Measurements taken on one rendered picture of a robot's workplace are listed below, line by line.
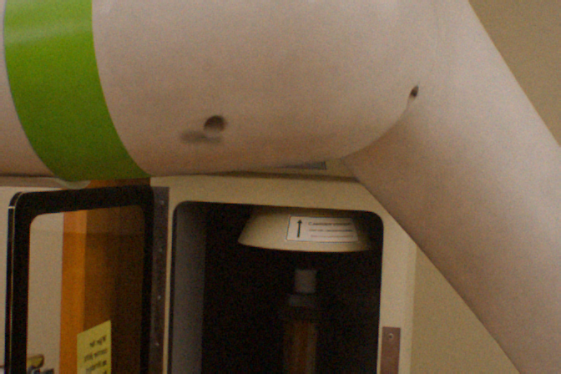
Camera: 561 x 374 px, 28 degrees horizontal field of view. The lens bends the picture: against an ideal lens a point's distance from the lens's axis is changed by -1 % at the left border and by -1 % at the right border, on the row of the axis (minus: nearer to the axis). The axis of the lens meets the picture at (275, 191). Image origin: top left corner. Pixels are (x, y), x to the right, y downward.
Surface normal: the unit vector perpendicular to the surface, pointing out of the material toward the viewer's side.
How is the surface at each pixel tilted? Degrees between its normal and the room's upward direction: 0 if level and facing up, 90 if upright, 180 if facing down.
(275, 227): 66
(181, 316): 90
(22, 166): 149
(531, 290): 100
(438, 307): 90
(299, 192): 90
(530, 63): 90
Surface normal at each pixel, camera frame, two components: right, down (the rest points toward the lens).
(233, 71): -0.22, 0.37
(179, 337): 0.98, 0.05
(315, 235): 0.07, -0.35
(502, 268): -0.41, 0.29
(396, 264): -0.22, 0.04
